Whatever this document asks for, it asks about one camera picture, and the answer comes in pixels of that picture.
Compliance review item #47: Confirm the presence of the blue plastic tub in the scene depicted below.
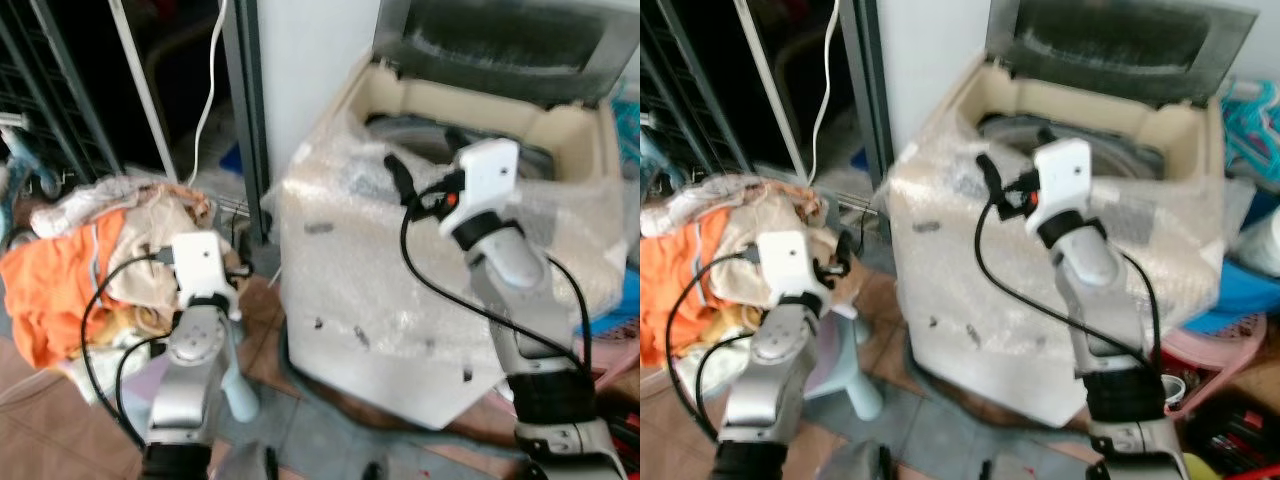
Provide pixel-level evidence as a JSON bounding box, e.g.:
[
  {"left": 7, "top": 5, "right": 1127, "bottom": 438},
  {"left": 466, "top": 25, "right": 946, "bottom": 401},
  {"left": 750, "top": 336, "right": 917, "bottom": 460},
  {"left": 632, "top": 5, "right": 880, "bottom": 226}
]
[
  {"left": 1186, "top": 258, "right": 1280, "bottom": 337},
  {"left": 596, "top": 266, "right": 641, "bottom": 327}
]

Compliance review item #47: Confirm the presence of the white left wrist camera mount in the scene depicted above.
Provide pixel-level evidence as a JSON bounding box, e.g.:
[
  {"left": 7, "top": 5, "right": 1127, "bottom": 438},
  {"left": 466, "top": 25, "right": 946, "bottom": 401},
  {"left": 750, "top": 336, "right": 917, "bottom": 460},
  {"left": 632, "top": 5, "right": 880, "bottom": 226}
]
[
  {"left": 170, "top": 232, "right": 243, "bottom": 321},
  {"left": 756, "top": 230, "right": 833, "bottom": 313}
]

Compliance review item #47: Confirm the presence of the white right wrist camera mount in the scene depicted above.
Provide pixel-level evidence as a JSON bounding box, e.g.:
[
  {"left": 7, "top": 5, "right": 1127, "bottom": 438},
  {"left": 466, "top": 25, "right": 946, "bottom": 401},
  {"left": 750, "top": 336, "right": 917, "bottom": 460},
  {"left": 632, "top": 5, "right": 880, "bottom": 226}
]
[
  {"left": 441, "top": 139, "right": 522, "bottom": 238},
  {"left": 1022, "top": 138, "right": 1092, "bottom": 237}
]

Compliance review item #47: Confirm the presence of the dark metal rack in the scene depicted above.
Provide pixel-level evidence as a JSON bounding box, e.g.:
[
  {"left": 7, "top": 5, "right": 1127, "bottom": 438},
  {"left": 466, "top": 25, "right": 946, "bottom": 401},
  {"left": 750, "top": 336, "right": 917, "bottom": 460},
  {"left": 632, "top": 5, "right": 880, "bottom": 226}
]
[
  {"left": 640, "top": 0, "right": 743, "bottom": 181},
  {"left": 0, "top": 0, "right": 125, "bottom": 186}
]

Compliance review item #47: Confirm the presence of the clear bubble wrap cover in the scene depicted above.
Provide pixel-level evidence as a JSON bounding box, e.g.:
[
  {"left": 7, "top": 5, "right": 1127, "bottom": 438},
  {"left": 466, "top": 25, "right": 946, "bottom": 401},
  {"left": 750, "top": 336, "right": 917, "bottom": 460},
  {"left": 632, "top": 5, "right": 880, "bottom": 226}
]
[
  {"left": 882, "top": 100, "right": 1251, "bottom": 401},
  {"left": 262, "top": 100, "right": 633, "bottom": 401}
]

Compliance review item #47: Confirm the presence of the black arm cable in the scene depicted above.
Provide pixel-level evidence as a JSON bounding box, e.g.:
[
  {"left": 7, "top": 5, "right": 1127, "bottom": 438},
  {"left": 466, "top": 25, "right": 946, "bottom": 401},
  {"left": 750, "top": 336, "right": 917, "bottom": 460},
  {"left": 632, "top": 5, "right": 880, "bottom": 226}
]
[
  {"left": 974, "top": 176, "right": 1163, "bottom": 367},
  {"left": 400, "top": 176, "right": 593, "bottom": 373},
  {"left": 674, "top": 250, "right": 763, "bottom": 443},
  {"left": 80, "top": 254, "right": 179, "bottom": 453}
]

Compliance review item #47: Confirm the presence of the orange cloth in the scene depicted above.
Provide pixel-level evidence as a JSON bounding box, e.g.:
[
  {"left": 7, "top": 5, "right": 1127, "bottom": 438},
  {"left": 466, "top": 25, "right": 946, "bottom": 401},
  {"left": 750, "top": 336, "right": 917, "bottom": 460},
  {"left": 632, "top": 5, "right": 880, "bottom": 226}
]
[
  {"left": 0, "top": 208, "right": 131, "bottom": 371},
  {"left": 640, "top": 205, "right": 729, "bottom": 366}
]

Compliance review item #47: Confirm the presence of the white crumpled cloth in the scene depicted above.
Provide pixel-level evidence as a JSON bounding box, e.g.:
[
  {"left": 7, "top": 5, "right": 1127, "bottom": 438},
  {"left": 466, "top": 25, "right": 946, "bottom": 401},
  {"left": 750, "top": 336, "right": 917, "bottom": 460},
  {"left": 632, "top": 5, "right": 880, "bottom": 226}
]
[
  {"left": 642, "top": 176, "right": 761, "bottom": 226},
  {"left": 30, "top": 178, "right": 151, "bottom": 239}
]

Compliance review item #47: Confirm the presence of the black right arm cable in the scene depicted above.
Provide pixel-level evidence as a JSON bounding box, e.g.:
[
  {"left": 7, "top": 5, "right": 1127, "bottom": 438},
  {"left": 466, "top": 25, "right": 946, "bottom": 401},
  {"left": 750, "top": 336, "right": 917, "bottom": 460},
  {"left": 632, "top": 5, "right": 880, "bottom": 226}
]
[
  {"left": 974, "top": 176, "right": 1163, "bottom": 367},
  {"left": 400, "top": 176, "right": 593, "bottom": 373}
]

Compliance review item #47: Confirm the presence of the grey door frame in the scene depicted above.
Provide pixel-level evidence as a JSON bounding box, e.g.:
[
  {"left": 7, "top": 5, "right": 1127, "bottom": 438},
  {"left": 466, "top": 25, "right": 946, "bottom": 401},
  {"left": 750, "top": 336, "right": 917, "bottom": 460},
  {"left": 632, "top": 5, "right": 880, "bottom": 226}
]
[
  {"left": 220, "top": 0, "right": 273, "bottom": 245},
  {"left": 838, "top": 0, "right": 897, "bottom": 191}
]

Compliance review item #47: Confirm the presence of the dark washing machine lid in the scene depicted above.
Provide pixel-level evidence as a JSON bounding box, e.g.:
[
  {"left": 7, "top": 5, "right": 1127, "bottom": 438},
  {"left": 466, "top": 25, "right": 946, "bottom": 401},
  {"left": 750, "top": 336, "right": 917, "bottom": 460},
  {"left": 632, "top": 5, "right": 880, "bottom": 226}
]
[
  {"left": 372, "top": 0, "right": 641, "bottom": 107},
  {"left": 984, "top": 0, "right": 1259, "bottom": 107}
]

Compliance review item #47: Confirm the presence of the white plastic container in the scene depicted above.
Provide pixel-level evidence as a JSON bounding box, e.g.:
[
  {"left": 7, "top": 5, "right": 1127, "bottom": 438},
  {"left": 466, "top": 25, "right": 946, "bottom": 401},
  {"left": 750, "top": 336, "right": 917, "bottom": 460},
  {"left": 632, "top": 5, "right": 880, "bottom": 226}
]
[{"left": 1236, "top": 208, "right": 1280, "bottom": 279}]

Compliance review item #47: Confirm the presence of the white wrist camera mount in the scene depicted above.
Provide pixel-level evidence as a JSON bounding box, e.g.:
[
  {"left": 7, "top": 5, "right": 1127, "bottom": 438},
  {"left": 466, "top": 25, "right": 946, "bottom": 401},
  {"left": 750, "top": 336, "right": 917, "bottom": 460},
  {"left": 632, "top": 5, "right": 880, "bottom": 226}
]
[
  {"left": 170, "top": 232, "right": 243, "bottom": 321},
  {"left": 441, "top": 139, "right": 522, "bottom": 238},
  {"left": 1022, "top": 138, "right": 1092, "bottom": 237},
  {"left": 756, "top": 230, "right": 833, "bottom": 313}
]

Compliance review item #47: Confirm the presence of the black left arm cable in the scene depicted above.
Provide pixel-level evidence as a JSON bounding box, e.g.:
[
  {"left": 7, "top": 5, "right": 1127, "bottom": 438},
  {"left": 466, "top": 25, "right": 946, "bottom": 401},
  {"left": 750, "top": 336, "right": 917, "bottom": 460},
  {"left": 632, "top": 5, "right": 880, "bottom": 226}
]
[
  {"left": 80, "top": 254, "right": 179, "bottom": 453},
  {"left": 674, "top": 250, "right": 763, "bottom": 443}
]

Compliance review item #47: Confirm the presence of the white hanging cable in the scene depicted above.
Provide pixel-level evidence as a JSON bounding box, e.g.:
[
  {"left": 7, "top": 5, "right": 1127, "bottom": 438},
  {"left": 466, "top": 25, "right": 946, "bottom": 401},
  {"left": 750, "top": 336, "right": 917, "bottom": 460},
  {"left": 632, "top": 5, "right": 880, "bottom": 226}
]
[
  {"left": 188, "top": 0, "right": 231, "bottom": 187},
  {"left": 808, "top": 0, "right": 841, "bottom": 185}
]

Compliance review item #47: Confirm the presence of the teal patterned cloth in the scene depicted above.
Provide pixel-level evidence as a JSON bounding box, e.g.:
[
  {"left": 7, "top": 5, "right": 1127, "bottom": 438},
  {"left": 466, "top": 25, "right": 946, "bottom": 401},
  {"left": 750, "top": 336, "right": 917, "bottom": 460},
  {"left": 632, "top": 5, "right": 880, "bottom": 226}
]
[
  {"left": 610, "top": 82, "right": 641, "bottom": 201},
  {"left": 1218, "top": 78, "right": 1280, "bottom": 193}
]

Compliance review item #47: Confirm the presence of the beige cloth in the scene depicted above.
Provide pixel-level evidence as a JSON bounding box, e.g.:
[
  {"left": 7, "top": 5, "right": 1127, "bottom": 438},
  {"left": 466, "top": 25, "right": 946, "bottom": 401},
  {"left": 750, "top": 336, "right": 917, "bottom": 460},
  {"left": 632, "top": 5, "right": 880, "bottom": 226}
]
[
  {"left": 105, "top": 190, "right": 251, "bottom": 336},
  {"left": 700, "top": 185, "right": 861, "bottom": 331}
]

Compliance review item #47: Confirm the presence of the pink plastic basket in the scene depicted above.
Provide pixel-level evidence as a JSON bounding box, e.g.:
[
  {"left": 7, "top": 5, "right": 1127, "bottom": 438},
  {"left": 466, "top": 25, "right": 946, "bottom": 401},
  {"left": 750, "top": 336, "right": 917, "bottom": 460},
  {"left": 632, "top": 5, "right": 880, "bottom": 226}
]
[
  {"left": 1160, "top": 310, "right": 1273, "bottom": 413},
  {"left": 588, "top": 312, "right": 641, "bottom": 393}
]

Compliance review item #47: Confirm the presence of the red and black crate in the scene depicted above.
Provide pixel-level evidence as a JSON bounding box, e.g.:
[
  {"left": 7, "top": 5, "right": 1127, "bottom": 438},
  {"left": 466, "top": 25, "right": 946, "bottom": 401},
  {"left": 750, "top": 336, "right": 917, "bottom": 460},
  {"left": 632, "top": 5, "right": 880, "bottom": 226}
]
[
  {"left": 1170, "top": 385, "right": 1280, "bottom": 480},
  {"left": 600, "top": 392, "right": 641, "bottom": 480}
]

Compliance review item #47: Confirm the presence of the white slanted pole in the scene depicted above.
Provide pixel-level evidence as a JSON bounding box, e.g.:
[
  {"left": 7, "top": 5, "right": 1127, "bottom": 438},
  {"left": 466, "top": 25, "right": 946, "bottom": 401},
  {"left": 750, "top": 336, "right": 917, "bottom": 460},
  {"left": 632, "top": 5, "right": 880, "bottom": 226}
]
[
  {"left": 732, "top": 0, "right": 811, "bottom": 185},
  {"left": 106, "top": 0, "right": 183, "bottom": 185}
]

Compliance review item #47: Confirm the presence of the beige top-load washing machine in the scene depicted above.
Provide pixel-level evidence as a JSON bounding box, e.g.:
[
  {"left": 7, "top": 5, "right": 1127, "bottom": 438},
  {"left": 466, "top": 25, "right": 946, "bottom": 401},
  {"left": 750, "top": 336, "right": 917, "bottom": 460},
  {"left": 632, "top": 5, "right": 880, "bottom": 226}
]
[
  {"left": 264, "top": 0, "right": 641, "bottom": 433},
  {"left": 884, "top": 0, "right": 1259, "bottom": 429}
]

